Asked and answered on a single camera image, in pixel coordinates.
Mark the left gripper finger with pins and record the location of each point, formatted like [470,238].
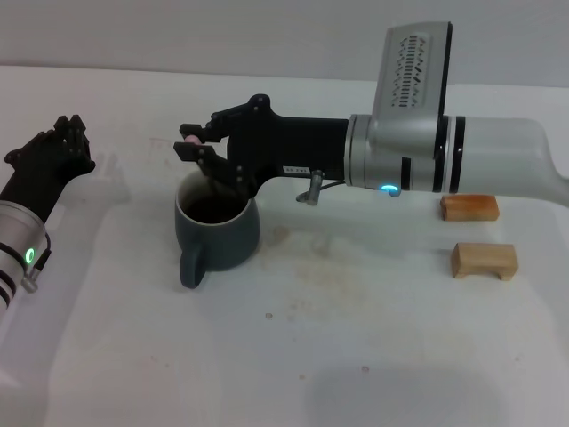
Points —
[40,140]
[79,147]

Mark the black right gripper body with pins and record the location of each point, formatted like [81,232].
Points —
[293,142]

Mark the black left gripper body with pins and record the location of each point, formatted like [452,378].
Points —
[35,178]

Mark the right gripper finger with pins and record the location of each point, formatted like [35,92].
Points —
[222,120]
[209,162]

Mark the grey ceramic coffee cup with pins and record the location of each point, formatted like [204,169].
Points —
[222,242]

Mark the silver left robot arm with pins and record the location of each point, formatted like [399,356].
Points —
[18,249]

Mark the stained flat wooden block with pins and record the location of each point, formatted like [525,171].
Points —
[469,207]

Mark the notched light wooden block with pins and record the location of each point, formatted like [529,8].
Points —
[482,258]

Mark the silver vented wrist camera box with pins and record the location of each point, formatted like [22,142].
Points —
[411,71]

